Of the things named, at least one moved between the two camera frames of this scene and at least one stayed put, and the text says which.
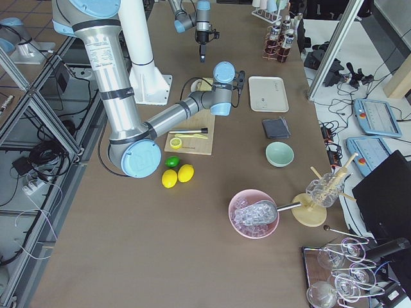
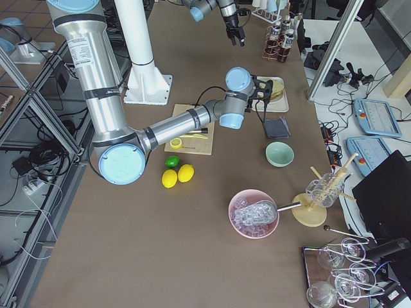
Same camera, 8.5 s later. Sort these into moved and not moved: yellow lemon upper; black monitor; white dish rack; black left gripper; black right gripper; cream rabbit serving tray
Moved: black right gripper; black left gripper
Not moved: cream rabbit serving tray; white dish rack; black monitor; yellow lemon upper
